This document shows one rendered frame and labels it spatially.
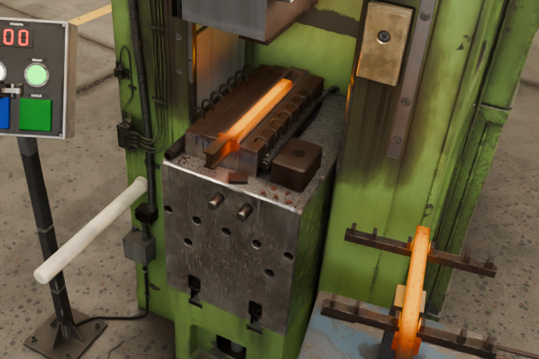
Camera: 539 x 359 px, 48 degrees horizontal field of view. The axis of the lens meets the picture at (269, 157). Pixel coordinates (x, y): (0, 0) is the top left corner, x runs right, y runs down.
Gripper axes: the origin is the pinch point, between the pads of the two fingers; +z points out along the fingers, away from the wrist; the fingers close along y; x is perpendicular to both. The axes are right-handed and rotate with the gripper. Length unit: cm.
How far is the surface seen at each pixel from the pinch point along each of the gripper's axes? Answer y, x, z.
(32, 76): -0.9, 3.1, 12.8
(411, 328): 83, -37, -29
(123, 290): 6, -76, 94
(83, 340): -3, -86, 71
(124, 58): 16.1, 9.7, 33.3
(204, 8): 40.3, 19.5, -3.3
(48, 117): 3.2, -6.3, 12.5
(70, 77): 7.0, 3.5, 15.9
